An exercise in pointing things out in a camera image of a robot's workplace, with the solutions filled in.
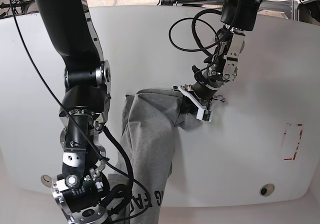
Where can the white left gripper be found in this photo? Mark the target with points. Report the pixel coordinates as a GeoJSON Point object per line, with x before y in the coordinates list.
{"type": "Point", "coordinates": [193, 104]}

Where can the grey T-shirt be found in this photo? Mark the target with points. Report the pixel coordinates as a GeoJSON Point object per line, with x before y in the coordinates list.
{"type": "Point", "coordinates": [150, 120]}

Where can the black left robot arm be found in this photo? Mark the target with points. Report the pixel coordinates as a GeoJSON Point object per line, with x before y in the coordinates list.
{"type": "Point", "coordinates": [238, 16]}

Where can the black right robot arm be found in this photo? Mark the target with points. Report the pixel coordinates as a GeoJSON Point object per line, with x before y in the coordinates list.
{"type": "Point", "coordinates": [82, 191]}

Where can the red tape rectangle marking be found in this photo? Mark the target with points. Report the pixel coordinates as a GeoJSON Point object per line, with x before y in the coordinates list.
{"type": "Point", "coordinates": [291, 140]}

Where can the right table grommet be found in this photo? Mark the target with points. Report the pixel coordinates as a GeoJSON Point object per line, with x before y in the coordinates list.
{"type": "Point", "coordinates": [267, 190]}

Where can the table grommet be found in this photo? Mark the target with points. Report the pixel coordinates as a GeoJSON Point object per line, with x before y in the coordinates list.
{"type": "Point", "coordinates": [46, 181]}
{"type": "Point", "coordinates": [267, 190]}

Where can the left table grommet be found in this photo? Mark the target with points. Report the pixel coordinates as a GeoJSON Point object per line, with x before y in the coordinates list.
{"type": "Point", "coordinates": [46, 181]}

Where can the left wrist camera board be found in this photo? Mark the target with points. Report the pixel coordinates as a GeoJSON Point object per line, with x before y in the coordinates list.
{"type": "Point", "coordinates": [207, 115]}

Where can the black camera tripod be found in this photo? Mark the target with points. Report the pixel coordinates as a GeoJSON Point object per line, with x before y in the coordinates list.
{"type": "Point", "coordinates": [20, 7]}

